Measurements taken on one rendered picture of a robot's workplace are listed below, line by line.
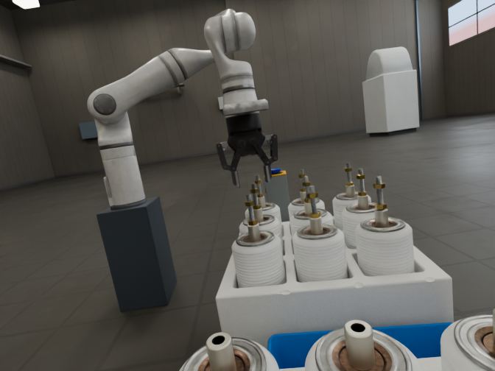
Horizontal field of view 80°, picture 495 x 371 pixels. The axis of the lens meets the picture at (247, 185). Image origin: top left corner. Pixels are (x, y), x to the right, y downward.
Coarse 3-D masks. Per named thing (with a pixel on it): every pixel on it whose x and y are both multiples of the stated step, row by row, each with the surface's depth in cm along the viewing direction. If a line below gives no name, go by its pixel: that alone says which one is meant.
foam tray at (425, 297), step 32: (288, 224) 85; (288, 256) 63; (352, 256) 59; (416, 256) 55; (224, 288) 54; (256, 288) 52; (288, 288) 51; (320, 288) 49; (352, 288) 49; (384, 288) 48; (416, 288) 47; (448, 288) 47; (224, 320) 52; (256, 320) 51; (288, 320) 51; (320, 320) 50; (384, 320) 49; (416, 320) 48; (448, 320) 48
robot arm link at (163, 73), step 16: (144, 64) 82; (160, 64) 80; (176, 64) 81; (128, 80) 79; (144, 80) 80; (160, 80) 81; (176, 80) 84; (96, 96) 76; (112, 96) 77; (128, 96) 79; (144, 96) 81; (96, 112) 77; (112, 112) 78
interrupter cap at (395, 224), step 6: (366, 222) 55; (372, 222) 55; (390, 222) 54; (396, 222) 53; (402, 222) 53; (366, 228) 52; (372, 228) 52; (378, 228) 52; (384, 228) 51; (390, 228) 51; (396, 228) 50; (402, 228) 51
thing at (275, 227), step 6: (276, 222) 66; (240, 228) 67; (246, 228) 65; (264, 228) 64; (270, 228) 64; (276, 228) 65; (240, 234) 68; (276, 234) 65; (282, 240) 69; (282, 246) 68; (282, 252) 67
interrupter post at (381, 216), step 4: (376, 212) 53; (380, 212) 52; (384, 212) 52; (376, 216) 53; (380, 216) 53; (384, 216) 52; (376, 220) 53; (380, 220) 53; (384, 220) 53; (376, 224) 54; (380, 224) 53; (384, 224) 53; (388, 224) 53
